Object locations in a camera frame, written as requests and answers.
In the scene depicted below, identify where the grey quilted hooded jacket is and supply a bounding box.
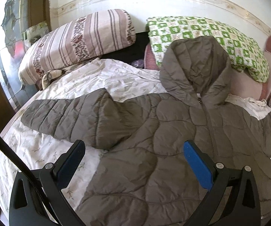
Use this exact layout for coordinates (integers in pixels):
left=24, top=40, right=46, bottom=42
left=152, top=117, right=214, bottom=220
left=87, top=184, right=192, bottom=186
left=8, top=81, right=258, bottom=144
left=21, top=36, right=271, bottom=225

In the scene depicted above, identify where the green checkered blanket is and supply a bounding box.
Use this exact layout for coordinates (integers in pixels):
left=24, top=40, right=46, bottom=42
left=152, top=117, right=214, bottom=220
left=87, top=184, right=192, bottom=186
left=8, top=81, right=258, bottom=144
left=146, top=15, right=270, bottom=83

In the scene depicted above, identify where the small floral cushion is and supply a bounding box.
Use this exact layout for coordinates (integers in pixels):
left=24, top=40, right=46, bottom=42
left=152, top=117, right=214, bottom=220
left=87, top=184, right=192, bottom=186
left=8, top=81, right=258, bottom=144
left=22, top=21, right=49, bottom=50

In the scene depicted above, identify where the stained glass door panel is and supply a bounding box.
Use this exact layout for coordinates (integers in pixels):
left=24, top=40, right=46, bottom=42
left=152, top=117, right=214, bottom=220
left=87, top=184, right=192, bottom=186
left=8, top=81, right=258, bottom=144
left=0, top=0, right=37, bottom=111

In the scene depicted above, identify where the striped floral pillow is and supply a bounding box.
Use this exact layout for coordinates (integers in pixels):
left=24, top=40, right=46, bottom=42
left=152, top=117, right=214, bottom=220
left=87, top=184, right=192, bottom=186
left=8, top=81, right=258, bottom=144
left=18, top=9, right=136, bottom=86

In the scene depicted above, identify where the black cable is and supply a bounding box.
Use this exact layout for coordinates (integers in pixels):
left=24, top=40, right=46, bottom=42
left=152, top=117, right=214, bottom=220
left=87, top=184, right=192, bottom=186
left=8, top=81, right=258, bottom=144
left=0, top=118, right=63, bottom=226

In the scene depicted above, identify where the pink sofa bed frame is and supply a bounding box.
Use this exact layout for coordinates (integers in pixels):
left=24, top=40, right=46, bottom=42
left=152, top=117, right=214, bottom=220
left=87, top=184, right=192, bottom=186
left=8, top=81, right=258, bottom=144
left=144, top=34, right=271, bottom=110

